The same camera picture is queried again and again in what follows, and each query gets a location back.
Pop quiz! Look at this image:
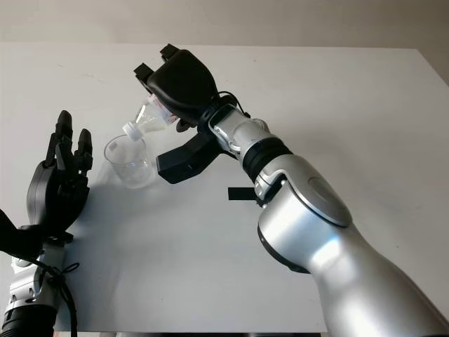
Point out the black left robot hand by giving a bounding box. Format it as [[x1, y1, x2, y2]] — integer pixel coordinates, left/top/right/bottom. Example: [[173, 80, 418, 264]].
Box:
[[26, 110, 94, 244]]

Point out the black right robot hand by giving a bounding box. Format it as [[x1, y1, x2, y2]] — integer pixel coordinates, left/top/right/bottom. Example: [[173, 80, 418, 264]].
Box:
[[133, 43, 220, 133]]

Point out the clear plastic water bottle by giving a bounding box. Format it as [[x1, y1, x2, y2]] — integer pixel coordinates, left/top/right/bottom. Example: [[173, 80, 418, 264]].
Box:
[[121, 94, 180, 142]]

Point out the clear glass cup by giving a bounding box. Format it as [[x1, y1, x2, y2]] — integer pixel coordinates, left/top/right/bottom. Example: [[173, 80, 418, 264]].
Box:
[[103, 135, 154, 190]]

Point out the black tape strip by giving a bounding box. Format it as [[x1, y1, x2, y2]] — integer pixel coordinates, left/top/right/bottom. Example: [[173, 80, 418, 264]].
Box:
[[227, 187, 255, 202]]

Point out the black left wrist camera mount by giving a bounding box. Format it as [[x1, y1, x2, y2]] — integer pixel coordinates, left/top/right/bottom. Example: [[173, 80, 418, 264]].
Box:
[[0, 209, 47, 261]]

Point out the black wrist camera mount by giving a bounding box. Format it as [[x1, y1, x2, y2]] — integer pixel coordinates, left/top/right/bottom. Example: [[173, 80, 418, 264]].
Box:
[[0, 209, 47, 261], [156, 128, 226, 185]]

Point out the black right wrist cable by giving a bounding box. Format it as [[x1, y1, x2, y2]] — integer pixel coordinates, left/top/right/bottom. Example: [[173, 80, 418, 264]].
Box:
[[218, 91, 252, 119]]

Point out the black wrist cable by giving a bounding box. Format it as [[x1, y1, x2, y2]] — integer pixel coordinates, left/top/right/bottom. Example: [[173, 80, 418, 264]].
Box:
[[20, 258, 80, 337], [218, 91, 252, 119]]

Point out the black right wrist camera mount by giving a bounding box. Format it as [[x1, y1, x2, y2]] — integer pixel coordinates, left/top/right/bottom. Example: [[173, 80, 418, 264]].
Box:
[[156, 128, 226, 185]]

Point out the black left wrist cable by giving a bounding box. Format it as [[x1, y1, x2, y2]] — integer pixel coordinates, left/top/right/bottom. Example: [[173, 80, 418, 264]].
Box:
[[20, 258, 80, 337]]

